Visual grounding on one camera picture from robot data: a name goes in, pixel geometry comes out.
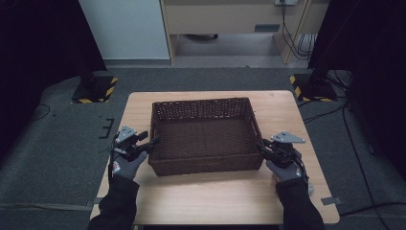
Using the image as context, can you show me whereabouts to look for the brown woven basket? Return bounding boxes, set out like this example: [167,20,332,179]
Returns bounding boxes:
[147,97,265,177]

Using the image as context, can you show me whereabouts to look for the person's left hand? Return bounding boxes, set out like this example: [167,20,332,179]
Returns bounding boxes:
[108,150,148,181]

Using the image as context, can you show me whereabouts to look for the beige cabinet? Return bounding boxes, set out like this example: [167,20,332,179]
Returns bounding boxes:
[159,0,329,65]

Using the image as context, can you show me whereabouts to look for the thin black floor cable loop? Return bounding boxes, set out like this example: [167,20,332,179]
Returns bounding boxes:
[30,103,52,122]

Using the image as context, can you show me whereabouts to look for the black yellow striped stand base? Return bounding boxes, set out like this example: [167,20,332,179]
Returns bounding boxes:
[71,75,119,104]
[289,73,338,104]

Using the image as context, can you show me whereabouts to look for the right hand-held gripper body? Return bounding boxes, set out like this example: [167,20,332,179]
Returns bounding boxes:
[271,130,306,168]

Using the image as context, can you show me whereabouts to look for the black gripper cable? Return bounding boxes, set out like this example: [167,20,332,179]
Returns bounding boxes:
[292,151,311,187]

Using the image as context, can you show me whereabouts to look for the black curtain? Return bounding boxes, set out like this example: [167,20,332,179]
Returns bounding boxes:
[307,0,406,180]
[0,0,108,167]

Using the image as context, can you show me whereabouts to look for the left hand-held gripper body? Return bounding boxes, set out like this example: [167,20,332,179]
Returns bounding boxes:
[110,125,138,162]

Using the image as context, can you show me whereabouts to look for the thick black floor cable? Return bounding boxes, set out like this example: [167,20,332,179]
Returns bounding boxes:
[339,201,406,218]

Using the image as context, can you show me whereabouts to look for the black power strip cable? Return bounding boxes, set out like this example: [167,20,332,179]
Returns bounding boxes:
[280,3,309,61]

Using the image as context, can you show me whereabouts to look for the tangled black cables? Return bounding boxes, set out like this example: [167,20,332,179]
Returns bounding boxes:
[327,69,353,97]

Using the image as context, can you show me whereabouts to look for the long black floor cable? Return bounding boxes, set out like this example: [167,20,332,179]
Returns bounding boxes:
[342,104,393,230]

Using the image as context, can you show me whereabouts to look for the person's right hand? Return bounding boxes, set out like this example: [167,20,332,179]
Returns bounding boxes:
[265,158,305,183]

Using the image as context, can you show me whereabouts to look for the short black floor cable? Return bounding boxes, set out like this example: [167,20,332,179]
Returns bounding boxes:
[302,104,347,125]

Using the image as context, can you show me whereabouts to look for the black hanging cables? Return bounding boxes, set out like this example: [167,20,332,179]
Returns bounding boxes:
[297,33,318,60]

